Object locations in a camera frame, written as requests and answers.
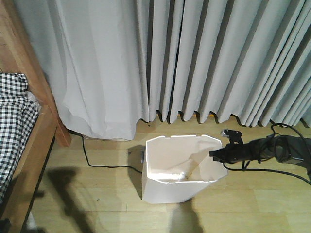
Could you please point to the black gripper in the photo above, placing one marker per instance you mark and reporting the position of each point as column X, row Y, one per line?
column 233, row 153

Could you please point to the white plastic trash bin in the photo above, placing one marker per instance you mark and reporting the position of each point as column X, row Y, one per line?
column 176, row 168

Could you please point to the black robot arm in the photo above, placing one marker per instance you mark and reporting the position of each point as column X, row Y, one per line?
column 284, row 148

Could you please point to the grey pleated curtain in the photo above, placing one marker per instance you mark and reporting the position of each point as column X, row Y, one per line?
column 111, row 63

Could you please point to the black white checkered bedding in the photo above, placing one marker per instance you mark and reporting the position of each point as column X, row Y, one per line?
column 18, row 115

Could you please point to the black object bottom left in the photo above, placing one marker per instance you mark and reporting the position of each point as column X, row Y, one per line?
column 5, row 226

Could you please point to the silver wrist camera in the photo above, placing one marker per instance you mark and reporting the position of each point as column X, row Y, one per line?
column 234, row 136

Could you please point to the wooden bed frame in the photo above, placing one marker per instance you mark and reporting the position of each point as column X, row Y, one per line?
column 17, row 56

